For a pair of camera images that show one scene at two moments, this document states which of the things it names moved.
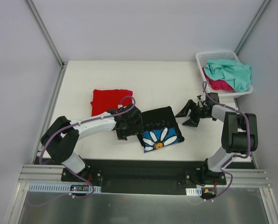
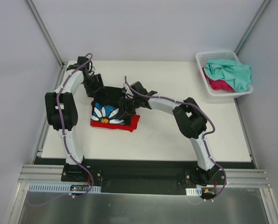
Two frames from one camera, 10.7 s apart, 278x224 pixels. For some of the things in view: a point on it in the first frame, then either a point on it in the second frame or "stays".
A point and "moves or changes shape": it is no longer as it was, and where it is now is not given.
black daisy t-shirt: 160,129 to 106,107
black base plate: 147,177 stays
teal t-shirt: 238,74 stays
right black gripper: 195,112 to 124,106
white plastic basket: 203,57 stays
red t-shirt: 103,100 moves or changes shape
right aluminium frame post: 255,19 stays
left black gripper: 134,123 to 109,94
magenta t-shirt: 219,85 stays
